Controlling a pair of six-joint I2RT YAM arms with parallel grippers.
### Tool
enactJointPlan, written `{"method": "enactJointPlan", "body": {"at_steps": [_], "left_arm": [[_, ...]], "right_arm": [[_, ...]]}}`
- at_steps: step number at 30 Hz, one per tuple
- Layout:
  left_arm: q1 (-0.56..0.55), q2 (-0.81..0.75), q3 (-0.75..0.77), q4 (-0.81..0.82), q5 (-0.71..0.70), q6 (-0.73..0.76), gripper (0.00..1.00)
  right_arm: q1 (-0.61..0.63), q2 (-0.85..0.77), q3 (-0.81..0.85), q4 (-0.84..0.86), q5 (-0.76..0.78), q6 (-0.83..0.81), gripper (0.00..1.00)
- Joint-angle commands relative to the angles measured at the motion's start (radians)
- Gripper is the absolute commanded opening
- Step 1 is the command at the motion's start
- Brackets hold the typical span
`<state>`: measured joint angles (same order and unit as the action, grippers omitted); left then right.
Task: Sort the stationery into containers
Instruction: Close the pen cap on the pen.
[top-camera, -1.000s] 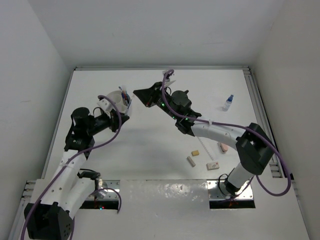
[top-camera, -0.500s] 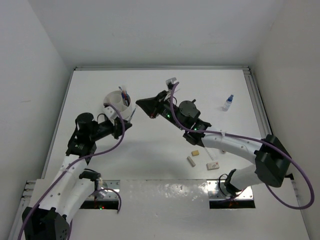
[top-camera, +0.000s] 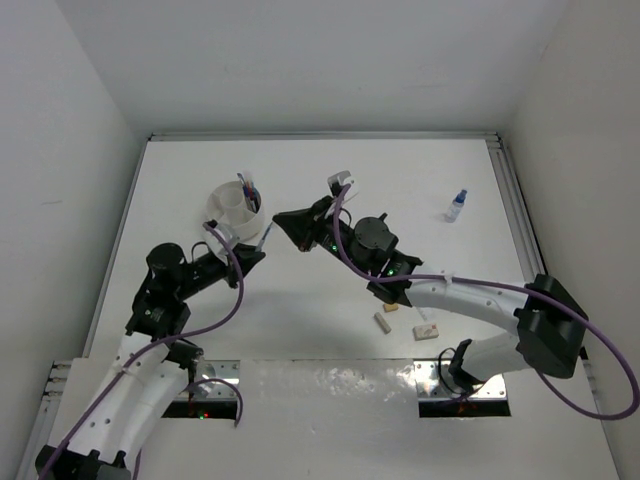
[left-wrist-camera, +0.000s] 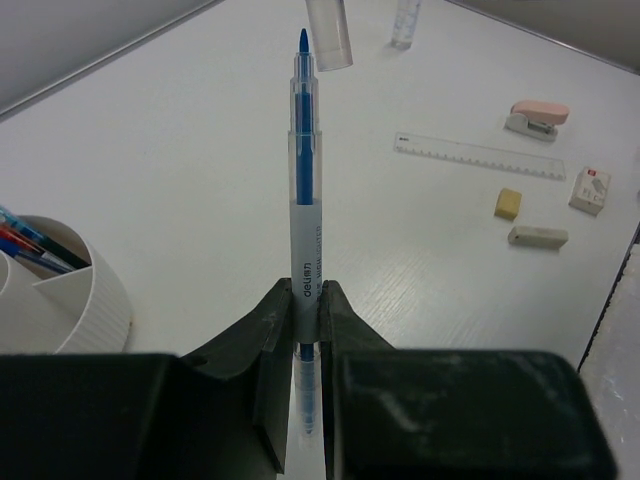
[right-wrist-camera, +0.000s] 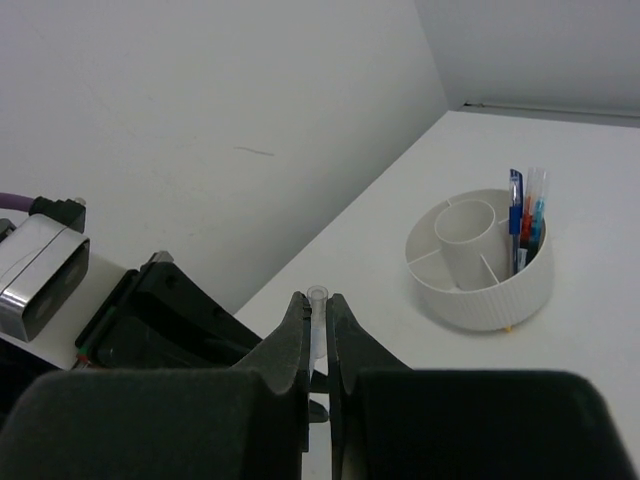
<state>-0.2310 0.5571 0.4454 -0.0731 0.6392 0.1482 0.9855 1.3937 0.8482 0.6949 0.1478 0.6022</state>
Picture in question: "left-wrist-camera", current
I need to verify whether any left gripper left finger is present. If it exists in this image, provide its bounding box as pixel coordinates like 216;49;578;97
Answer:
1;278;293;479

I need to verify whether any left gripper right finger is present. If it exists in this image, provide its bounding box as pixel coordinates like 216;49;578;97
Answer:
319;280;616;479

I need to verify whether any dark blue pen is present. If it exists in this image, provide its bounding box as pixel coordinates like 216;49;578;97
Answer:
1;238;73;274

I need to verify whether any clear blue pen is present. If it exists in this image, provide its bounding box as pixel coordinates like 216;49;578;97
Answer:
288;29;323;438

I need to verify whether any blue crayon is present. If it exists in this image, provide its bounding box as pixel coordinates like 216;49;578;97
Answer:
1;207;89;269

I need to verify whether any clear pen cap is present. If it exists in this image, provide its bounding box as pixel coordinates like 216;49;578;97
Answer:
305;0;353;72

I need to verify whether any white round compartment organizer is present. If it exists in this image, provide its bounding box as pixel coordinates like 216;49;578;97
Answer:
1;215;133;354

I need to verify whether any beige cylindrical eraser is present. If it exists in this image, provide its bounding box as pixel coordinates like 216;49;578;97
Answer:
507;225;569;250

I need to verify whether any yellow eraser block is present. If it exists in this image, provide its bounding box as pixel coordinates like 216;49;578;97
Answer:
494;188;522;221

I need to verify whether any clear plastic ruler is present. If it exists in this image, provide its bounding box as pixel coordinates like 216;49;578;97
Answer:
394;132;566;181

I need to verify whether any white boxed eraser red label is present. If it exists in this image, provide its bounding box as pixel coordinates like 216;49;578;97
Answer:
568;167;611;216

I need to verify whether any pink eraser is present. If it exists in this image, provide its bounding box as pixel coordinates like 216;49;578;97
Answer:
504;100;570;142

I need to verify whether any small blue-capped glue bottle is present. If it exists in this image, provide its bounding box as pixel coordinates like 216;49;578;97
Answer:
390;0;422;50

